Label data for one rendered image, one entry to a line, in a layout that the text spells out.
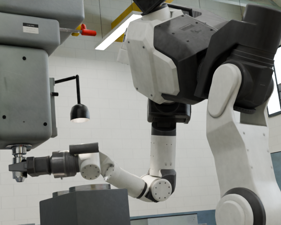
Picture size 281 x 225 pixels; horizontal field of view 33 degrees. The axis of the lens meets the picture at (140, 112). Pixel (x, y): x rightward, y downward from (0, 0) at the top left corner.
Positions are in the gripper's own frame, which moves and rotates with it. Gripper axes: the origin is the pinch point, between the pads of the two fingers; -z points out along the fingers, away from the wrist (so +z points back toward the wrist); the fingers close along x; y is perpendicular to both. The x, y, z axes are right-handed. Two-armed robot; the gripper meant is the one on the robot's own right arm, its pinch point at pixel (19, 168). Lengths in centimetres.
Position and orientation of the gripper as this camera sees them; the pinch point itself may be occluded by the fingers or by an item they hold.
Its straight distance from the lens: 159.9
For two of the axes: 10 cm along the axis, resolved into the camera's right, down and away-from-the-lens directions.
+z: 9.9, -0.9, 0.9
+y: 1.0, 9.7, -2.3
